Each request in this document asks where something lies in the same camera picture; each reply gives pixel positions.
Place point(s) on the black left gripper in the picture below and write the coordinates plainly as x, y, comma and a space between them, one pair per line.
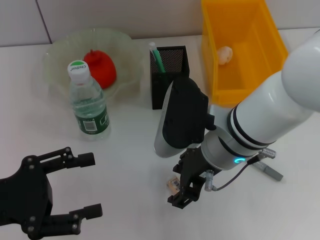
27, 197

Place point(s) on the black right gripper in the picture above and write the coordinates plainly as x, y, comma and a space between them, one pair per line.
193, 170

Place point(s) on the beige eraser with barcode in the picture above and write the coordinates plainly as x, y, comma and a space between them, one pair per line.
173, 183

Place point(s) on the clear green-label water bottle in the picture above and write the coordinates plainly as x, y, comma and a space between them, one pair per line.
87, 100

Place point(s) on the green pen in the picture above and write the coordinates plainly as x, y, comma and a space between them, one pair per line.
158, 60

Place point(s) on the white paper ball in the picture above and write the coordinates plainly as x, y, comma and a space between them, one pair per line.
225, 55

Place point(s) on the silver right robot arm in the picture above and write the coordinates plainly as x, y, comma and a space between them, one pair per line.
270, 112

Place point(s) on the black mesh pen holder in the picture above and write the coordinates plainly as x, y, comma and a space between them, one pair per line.
160, 95

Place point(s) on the grey glitter pen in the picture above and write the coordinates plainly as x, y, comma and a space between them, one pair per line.
273, 173

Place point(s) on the pale green glass fruit plate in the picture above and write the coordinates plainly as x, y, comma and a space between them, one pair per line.
120, 50

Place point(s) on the yellow plastic bin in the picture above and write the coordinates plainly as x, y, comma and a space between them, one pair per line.
250, 37

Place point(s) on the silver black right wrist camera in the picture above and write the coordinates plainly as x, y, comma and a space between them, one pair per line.
185, 112

